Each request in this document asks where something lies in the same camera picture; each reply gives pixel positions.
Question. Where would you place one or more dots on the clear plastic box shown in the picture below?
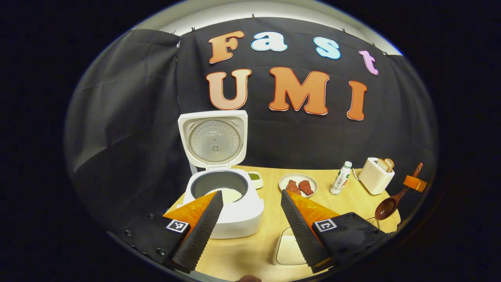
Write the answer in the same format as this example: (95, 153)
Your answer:
(283, 231)

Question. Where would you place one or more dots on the white rice cooker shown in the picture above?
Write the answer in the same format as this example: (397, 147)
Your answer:
(242, 219)

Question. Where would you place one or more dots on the toasted bread slice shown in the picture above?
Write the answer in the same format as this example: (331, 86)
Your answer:
(390, 163)
(382, 165)

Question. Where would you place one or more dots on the small divided bean dish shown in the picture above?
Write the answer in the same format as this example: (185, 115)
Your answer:
(255, 178)

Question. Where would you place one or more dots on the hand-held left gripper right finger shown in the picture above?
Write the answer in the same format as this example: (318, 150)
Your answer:
(301, 235)

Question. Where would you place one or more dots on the white drink bottle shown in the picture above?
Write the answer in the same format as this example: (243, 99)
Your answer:
(339, 182)

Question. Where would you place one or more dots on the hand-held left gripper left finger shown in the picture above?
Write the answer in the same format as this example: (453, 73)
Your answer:
(203, 235)

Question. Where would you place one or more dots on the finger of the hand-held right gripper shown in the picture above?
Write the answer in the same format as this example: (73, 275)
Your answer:
(415, 183)

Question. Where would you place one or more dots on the brown wooden spoon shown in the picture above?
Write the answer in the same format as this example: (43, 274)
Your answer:
(385, 207)

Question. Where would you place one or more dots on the red meat piece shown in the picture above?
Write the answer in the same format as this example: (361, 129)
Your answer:
(306, 188)
(292, 188)

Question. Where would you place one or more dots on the white round plate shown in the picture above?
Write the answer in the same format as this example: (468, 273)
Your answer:
(298, 177)

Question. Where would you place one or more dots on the white rice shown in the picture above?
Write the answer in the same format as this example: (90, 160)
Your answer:
(231, 194)

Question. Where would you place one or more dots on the black backdrop cloth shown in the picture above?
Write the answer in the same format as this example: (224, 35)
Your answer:
(137, 117)

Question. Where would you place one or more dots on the white toaster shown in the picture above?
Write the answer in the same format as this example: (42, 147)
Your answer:
(373, 182)

